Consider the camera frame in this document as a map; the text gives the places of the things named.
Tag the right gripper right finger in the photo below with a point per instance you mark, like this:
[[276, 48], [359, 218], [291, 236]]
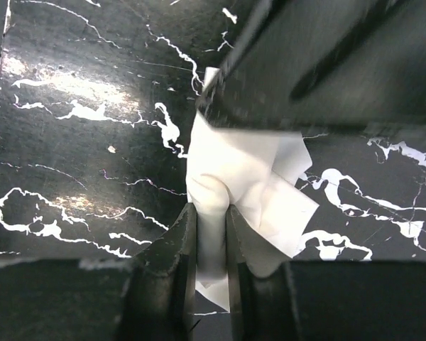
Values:
[[273, 297]]

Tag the white underwear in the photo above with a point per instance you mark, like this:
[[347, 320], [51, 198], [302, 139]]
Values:
[[257, 173]]

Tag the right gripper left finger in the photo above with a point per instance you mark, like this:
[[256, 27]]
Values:
[[147, 297]]

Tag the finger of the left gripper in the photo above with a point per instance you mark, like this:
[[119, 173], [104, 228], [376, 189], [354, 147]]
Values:
[[343, 67]]

